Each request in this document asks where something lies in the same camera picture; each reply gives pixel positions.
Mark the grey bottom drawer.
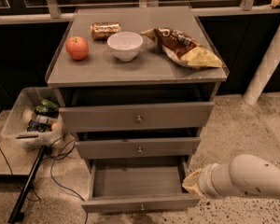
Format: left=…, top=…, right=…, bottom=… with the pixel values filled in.
left=82, top=156, right=199, bottom=213

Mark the grey drawer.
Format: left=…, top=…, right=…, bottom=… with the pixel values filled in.
left=82, top=156, right=199, bottom=213
left=59, top=102, right=214, bottom=133
left=76, top=137, right=201, bottom=159

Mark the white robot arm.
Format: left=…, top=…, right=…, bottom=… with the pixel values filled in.
left=182, top=154, right=280, bottom=200

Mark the grey middle drawer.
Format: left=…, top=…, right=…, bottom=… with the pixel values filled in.
left=76, top=137, right=201, bottom=159

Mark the grey top drawer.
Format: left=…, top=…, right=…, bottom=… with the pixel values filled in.
left=59, top=102, right=214, bottom=133

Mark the grey drawer cabinet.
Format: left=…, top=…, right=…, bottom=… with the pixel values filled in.
left=44, top=6, right=231, bottom=165

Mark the brown chip bag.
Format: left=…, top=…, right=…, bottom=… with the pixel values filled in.
left=141, top=27, right=223, bottom=69

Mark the white bowl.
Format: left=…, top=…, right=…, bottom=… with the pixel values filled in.
left=107, top=32, right=143, bottom=62

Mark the dark blue snack bag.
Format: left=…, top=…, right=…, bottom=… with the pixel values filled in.
left=26, top=119, right=51, bottom=133

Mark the green snack bag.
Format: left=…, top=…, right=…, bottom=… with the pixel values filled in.
left=35, top=98, right=60, bottom=115

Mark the red apple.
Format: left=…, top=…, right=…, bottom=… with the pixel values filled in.
left=65, top=36, right=89, bottom=61

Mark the black metal bar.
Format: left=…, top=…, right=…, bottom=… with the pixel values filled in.
left=7, top=146, right=49, bottom=224

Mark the clear plastic bin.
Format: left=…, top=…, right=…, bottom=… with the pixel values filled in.
left=1, top=87, right=65, bottom=149

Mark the blue cable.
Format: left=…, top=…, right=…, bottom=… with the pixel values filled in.
left=49, top=138, right=89, bottom=224

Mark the black cable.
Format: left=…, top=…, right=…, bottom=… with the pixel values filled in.
left=0, top=130, right=41, bottom=203

